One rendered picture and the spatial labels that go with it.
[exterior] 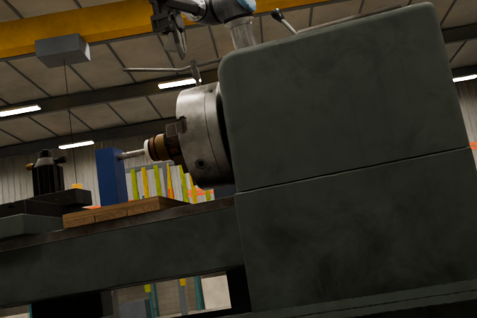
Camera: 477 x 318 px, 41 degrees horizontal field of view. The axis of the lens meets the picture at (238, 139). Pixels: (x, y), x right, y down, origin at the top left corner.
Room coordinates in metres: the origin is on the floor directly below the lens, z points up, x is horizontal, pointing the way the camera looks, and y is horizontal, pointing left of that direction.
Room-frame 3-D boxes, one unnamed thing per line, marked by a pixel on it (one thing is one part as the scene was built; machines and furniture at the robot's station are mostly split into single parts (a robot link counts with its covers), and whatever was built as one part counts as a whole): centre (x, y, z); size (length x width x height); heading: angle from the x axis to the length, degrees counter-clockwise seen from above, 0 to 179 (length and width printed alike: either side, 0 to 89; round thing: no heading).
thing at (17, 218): (2.07, 0.72, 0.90); 0.53 x 0.30 x 0.06; 166
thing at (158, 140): (1.91, 0.23, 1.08); 0.09 x 0.09 x 0.09; 76
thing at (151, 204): (1.94, 0.35, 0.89); 0.36 x 0.30 x 0.04; 166
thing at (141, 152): (1.93, 0.33, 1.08); 0.13 x 0.07 x 0.07; 76
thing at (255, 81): (1.80, -0.31, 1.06); 0.59 x 0.48 x 0.39; 76
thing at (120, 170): (1.95, 0.41, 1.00); 0.08 x 0.06 x 0.23; 166
